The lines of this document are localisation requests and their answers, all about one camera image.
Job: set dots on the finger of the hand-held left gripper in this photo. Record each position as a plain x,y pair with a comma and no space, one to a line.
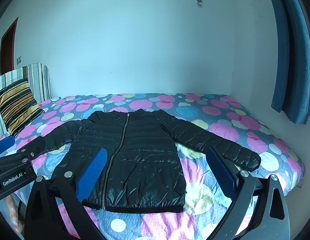
32,150
3,145

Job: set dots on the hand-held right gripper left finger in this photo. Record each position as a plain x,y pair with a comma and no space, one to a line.
96,165

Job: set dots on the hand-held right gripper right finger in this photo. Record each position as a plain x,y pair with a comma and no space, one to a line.
221,170

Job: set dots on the black puffer jacket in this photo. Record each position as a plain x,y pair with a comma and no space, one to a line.
142,160

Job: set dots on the person's left hand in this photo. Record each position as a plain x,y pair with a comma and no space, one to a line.
14,215

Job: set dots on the colourful dotted bed sheet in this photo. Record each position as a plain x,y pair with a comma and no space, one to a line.
215,130

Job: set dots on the yellow brown striped pillow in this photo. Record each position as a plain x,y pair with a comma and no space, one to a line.
17,105

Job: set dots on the striped padded headboard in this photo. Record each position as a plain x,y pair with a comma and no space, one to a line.
37,80

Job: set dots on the brown wooden door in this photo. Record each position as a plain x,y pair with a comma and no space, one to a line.
8,47

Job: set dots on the blue curtain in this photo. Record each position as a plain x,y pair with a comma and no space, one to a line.
292,55

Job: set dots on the wall switch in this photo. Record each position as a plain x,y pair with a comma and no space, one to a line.
19,60

